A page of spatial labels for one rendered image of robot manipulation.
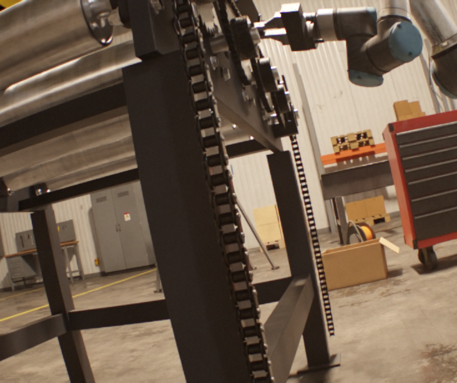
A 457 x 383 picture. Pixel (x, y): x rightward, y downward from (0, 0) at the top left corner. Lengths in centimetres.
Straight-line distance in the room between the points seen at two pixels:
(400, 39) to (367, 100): 1026
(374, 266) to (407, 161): 70
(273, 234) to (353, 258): 583
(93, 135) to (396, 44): 74
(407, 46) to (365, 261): 238
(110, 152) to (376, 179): 489
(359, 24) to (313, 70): 1023
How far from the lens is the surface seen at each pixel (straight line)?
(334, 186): 618
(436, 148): 327
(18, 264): 1280
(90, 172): 193
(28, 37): 70
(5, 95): 107
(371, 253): 340
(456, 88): 158
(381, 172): 624
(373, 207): 1047
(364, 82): 130
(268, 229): 918
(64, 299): 206
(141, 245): 1141
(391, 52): 118
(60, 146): 133
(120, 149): 157
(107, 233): 1172
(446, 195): 327
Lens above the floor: 54
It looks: 2 degrees up
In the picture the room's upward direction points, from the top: 12 degrees counter-clockwise
